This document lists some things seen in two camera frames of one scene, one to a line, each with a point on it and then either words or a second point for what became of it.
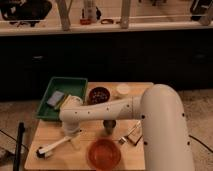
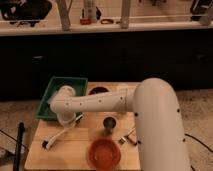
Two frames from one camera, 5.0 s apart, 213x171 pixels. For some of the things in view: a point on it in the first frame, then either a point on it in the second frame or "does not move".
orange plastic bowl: [103, 153] does not move
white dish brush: [44, 152] -> [45, 143]
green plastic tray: [73, 86] does not move
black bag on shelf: [25, 10] does not move
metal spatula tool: [134, 135] does not move
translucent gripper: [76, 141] -> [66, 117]
